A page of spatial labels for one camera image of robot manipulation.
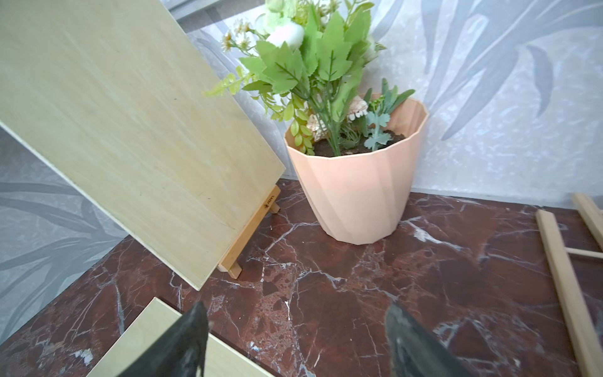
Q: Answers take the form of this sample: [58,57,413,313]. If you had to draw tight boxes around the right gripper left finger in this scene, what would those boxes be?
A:
[120,302,209,377]

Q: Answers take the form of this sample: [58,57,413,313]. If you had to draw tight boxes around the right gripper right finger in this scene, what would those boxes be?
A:
[385,303,472,376]

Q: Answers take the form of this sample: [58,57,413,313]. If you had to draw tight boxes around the wooden board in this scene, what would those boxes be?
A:
[88,297,271,376]
[1,1,284,289]

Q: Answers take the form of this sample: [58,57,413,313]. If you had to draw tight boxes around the green artificial plant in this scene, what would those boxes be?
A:
[209,1,412,157]

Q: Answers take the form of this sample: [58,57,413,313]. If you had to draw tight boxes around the pink flower pot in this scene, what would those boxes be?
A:
[284,98,430,245]

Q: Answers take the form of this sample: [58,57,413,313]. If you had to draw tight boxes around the wooden easel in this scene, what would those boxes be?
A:
[217,185,281,279]
[536,209,602,376]

